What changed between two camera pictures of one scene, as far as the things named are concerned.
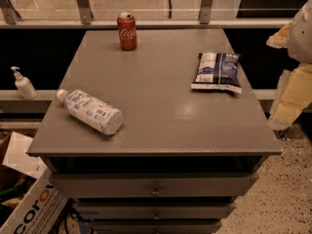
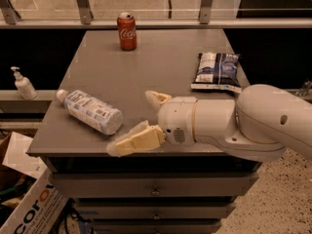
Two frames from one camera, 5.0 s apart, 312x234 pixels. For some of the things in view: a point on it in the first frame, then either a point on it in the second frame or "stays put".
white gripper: [301, 36] -> [176, 119]
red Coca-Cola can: [127, 30] stays put
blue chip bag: [217, 71] stays put
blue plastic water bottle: [92, 111] stays put
